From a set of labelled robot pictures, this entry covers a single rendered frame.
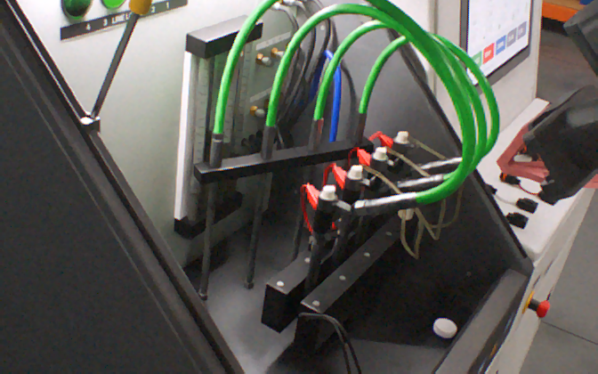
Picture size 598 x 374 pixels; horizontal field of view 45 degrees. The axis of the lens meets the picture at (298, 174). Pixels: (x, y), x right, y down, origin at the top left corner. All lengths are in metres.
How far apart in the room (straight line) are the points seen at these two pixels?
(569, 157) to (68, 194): 0.49
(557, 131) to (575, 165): 0.03
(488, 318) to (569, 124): 0.60
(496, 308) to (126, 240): 0.67
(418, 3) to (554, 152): 0.67
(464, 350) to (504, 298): 0.16
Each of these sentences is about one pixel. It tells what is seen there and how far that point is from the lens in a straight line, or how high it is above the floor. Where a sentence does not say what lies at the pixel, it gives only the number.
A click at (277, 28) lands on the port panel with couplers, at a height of 1.25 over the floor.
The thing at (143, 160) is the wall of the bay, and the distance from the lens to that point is 1.11.
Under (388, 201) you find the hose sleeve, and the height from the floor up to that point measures 1.18.
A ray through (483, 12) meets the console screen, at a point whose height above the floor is 1.28.
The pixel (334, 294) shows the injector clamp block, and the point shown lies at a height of 0.98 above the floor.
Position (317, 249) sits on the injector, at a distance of 1.05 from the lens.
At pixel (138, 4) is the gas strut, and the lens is 0.66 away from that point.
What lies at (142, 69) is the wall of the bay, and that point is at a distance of 1.04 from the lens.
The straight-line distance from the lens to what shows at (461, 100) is 0.86.
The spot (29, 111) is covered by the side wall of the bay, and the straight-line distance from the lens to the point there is 0.78.
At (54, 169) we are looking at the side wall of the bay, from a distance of 0.79.
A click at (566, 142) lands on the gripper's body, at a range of 0.64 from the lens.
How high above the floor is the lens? 1.67
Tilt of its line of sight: 31 degrees down
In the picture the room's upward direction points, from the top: 9 degrees clockwise
